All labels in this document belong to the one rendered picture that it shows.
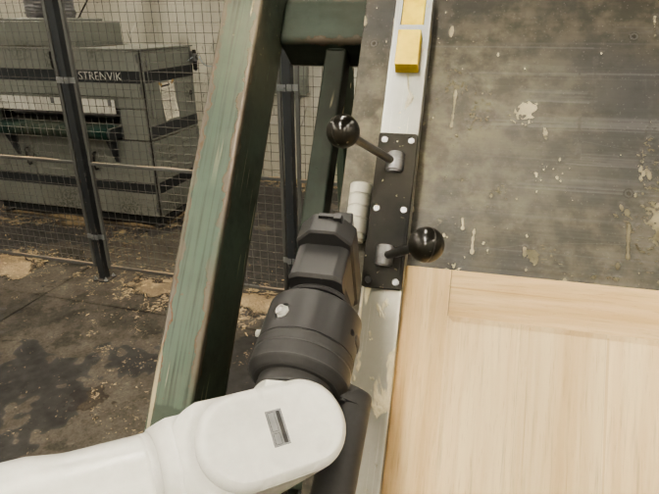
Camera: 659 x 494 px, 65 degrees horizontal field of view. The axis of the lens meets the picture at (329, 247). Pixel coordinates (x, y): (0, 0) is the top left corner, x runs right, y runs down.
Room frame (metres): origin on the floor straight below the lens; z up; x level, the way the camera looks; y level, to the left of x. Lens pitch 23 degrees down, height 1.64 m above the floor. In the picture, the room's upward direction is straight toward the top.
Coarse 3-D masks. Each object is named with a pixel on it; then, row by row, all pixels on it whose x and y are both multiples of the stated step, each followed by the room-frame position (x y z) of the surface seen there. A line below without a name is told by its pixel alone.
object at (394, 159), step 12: (336, 120) 0.58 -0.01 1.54; (348, 120) 0.57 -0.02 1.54; (336, 132) 0.57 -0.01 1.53; (348, 132) 0.57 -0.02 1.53; (336, 144) 0.57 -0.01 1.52; (348, 144) 0.57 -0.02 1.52; (360, 144) 0.60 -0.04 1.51; (372, 144) 0.61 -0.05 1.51; (384, 156) 0.63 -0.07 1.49; (396, 156) 0.64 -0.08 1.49; (396, 168) 0.63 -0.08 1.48
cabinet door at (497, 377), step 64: (448, 320) 0.55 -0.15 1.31; (512, 320) 0.54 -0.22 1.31; (576, 320) 0.53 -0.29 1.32; (640, 320) 0.51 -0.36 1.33; (448, 384) 0.51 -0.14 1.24; (512, 384) 0.50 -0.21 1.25; (576, 384) 0.49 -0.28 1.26; (640, 384) 0.48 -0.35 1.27; (448, 448) 0.47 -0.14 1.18; (512, 448) 0.46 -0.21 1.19; (576, 448) 0.45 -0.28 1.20; (640, 448) 0.44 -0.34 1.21
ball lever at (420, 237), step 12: (420, 228) 0.50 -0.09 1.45; (432, 228) 0.49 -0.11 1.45; (408, 240) 0.50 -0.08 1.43; (420, 240) 0.48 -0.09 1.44; (432, 240) 0.48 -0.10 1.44; (384, 252) 0.57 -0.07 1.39; (396, 252) 0.54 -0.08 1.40; (408, 252) 0.52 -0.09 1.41; (420, 252) 0.48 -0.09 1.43; (432, 252) 0.48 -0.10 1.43; (384, 264) 0.57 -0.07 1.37
